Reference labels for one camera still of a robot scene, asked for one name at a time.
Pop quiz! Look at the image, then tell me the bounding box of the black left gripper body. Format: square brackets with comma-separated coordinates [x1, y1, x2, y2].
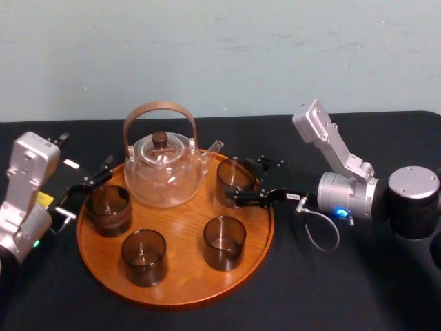
[40, 146, 89, 235]

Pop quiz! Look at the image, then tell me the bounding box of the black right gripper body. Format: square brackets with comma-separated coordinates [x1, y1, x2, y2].
[264, 164, 320, 215]

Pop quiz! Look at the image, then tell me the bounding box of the smoky glass cup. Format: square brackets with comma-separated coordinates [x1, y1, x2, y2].
[121, 229, 168, 288]
[85, 185, 134, 238]
[216, 157, 262, 210]
[203, 215, 247, 272]

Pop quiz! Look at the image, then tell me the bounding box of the round wooden tray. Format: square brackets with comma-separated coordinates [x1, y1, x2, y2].
[76, 148, 276, 308]

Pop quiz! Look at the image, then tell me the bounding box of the glass teapot lid, wooden knob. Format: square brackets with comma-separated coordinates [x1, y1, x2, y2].
[141, 130, 178, 163]

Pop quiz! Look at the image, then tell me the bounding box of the black table cloth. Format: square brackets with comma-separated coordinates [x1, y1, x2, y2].
[0, 110, 441, 331]

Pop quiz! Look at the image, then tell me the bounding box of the dark left wrist cable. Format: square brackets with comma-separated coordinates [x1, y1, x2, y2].
[50, 185, 85, 236]

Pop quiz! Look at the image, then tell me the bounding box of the grey right wrist cable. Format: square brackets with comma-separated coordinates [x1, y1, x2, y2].
[296, 194, 354, 252]

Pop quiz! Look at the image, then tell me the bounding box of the glass teapot with wooden handle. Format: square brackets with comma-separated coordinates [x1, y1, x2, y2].
[123, 100, 225, 209]

